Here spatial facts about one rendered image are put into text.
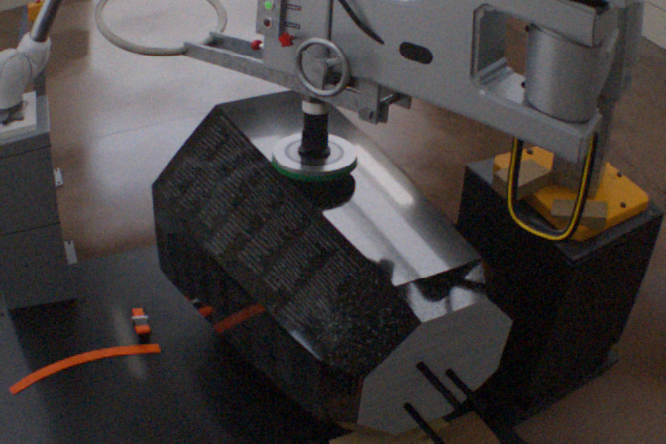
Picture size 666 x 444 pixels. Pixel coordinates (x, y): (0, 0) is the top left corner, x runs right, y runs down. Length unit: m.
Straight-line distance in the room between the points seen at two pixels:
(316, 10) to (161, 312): 1.52
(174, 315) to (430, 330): 1.38
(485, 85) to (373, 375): 0.68
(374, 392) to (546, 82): 0.82
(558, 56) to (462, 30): 0.24
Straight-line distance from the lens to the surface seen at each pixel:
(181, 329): 2.77
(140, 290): 2.97
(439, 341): 1.73
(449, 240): 1.81
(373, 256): 1.73
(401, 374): 1.74
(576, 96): 1.49
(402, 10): 1.60
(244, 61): 1.99
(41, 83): 3.61
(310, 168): 1.93
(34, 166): 2.62
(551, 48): 1.46
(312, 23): 1.74
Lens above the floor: 1.85
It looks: 31 degrees down
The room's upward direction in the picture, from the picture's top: 3 degrees clockwise
